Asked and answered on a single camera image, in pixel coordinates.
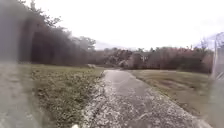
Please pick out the pale boulder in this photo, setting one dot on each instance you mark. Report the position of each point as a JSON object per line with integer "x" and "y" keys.
{"x": 91, "y": 66}

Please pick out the grey gravel path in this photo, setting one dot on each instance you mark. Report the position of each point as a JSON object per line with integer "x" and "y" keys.
{"x": 130, "y": 103}

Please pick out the row of trees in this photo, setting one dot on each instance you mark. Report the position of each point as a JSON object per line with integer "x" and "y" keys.
{"x": 66, "y": 50}

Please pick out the grass field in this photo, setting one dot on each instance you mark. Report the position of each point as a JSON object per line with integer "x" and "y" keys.
{"x": 60, "y": 90}
{"x": 176, "y": 85}

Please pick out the robot's own part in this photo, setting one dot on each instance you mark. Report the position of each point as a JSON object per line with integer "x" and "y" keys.
{"x": 75, "y": 126}

